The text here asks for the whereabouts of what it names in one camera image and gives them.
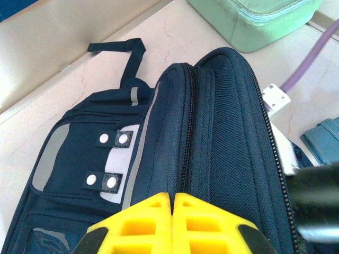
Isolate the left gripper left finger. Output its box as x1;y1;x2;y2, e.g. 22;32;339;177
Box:
74;192;173;254

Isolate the mint green zip case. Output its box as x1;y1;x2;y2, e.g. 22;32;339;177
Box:
186;0;323;53

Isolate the teal wallet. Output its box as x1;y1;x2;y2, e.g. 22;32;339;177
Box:
300;117;339;166

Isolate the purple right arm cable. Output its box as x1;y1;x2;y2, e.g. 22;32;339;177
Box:
280;18;339;92

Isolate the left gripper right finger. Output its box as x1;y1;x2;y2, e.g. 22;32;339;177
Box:
171;192;273;254

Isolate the navy blue backpack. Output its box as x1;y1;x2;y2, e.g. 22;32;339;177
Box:
0;38;318;254

